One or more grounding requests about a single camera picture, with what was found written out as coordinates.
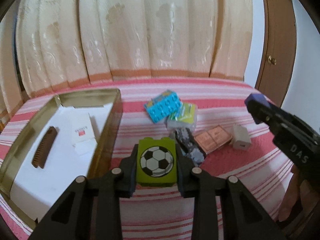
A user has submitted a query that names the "gold rectangular tin box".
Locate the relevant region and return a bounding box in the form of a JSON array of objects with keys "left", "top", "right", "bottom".
[{"left": 1, "top": 88, "right": 123, "bottom": 234}]

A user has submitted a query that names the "floss pick plastic box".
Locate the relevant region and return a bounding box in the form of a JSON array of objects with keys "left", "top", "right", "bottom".
[{"left": 166, "top": 102, "right": 197, "bottom": 131}]

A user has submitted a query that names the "cream floral curtain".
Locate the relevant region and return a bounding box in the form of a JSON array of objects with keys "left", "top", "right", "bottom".
[{"left": 1, "top": 0, "right": 253, "bottom": 114}]

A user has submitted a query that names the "green soccer ball brick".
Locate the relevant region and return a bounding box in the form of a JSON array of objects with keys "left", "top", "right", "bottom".
[{"left": 136, "top": 137, "right": 177, "bottom": 187}]

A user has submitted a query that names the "copper metal card case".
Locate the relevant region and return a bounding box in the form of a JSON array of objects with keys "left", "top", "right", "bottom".
[{"left": 194, "top": 125, "right": 233, "bottom": 154}]

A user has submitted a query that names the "white cardboard box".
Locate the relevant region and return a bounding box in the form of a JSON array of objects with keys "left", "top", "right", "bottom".
[{"left": 69, "top": 112, "right": 97, "bottom": 152}]

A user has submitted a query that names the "brown wooden door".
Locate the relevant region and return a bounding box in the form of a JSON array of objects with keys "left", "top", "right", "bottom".
[{"left": 255, "top": 0, "right": 297, "bottom": 106}]

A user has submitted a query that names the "person's right hand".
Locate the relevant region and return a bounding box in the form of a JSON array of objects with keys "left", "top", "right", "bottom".
[{"left": 278, "top": 165, "right": 319, "bottom": 222}]

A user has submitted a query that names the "white USB charger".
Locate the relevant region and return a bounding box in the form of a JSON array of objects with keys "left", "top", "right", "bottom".
[{"left": 232, "top": 125, "right": 252, "bottom": 151}]

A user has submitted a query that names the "purple cube block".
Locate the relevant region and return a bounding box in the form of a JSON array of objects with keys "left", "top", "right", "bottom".
[{"left": 245, "top": 93, "right": 270, "bottom": 107}]

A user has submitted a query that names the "brown comb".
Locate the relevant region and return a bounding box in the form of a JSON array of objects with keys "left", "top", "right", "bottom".
[{"left": 31, "top": 126, "right": 57, "bottom": 168}]

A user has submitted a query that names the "blue toy brick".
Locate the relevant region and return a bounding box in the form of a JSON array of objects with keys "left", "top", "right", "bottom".
[{"left": 144, "top": 90, "right": 182, "bottom": 124}]

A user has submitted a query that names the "brass door knob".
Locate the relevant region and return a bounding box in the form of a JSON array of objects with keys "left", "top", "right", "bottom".
[{"left": 267, "top": 55, "right": 277, "bottom": 65}]

